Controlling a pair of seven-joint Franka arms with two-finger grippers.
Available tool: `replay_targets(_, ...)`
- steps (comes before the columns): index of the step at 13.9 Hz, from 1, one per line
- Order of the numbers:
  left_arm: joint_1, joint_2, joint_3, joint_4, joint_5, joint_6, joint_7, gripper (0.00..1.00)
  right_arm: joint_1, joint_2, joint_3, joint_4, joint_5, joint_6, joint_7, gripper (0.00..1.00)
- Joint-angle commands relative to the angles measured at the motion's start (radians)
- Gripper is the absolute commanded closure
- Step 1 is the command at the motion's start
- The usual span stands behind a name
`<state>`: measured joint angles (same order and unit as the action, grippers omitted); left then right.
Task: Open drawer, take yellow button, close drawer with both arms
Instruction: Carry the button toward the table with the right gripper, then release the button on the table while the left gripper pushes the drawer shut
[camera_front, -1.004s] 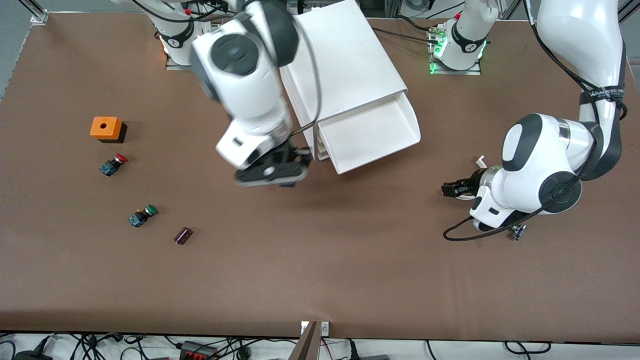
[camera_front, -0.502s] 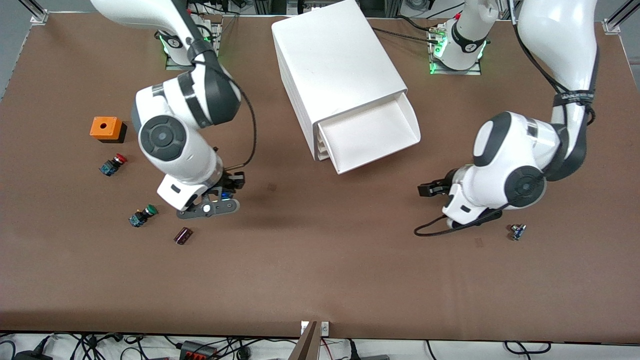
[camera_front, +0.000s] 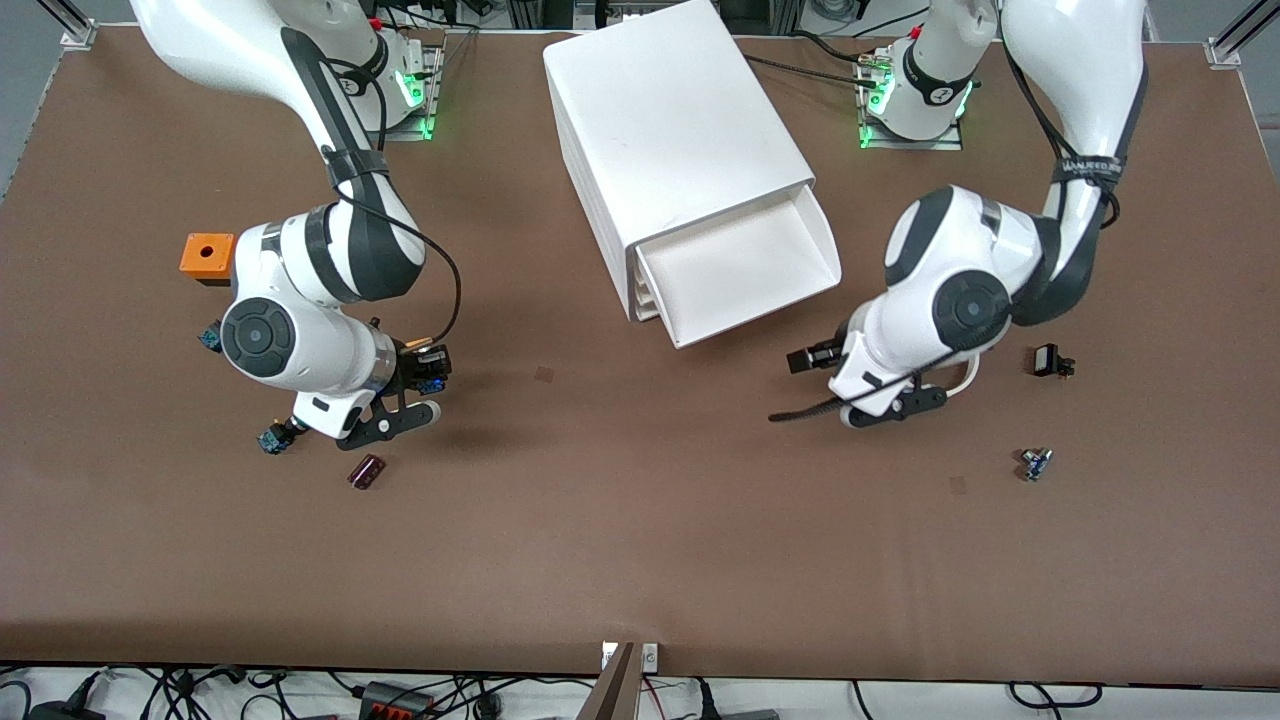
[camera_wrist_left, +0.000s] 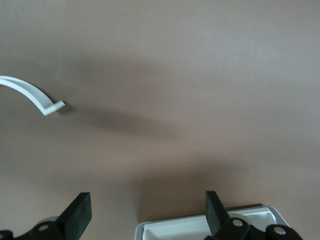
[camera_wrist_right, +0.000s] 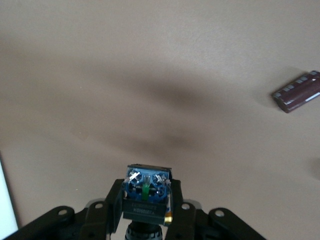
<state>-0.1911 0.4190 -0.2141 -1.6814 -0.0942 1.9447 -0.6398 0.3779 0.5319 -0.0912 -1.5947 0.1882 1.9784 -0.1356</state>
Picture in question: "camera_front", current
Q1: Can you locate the yellow push button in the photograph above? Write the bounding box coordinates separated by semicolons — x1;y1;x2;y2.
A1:
412;340;449;397

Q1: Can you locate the white drawer cabinet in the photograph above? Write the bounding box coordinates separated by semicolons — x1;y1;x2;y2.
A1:
543;0;816;323

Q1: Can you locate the white curved plastic piece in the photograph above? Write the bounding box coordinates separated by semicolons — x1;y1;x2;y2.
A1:
930;352;982;399

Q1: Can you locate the orange box with hole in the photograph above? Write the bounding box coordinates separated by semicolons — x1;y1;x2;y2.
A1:
180;233;236;288

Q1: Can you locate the black red power strip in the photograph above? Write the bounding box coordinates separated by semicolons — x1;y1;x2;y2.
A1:
358;680;437;720

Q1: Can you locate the grey angled support beam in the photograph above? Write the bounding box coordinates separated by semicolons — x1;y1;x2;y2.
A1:
575;640;643;720

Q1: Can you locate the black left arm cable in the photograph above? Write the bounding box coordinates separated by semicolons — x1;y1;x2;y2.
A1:
768;40;1121;423

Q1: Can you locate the black velcro strap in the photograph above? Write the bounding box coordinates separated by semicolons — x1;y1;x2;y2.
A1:
322;148;391;187
1050;155;1127;189

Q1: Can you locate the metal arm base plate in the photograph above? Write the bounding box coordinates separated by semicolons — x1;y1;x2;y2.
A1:
378;40;441;143
858;55;966;153

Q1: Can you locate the black cable to base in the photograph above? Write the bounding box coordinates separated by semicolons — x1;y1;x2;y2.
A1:
745;52;881;89

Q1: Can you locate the black cable loop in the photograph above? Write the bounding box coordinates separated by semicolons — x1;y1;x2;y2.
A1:
1008;682;1104;711

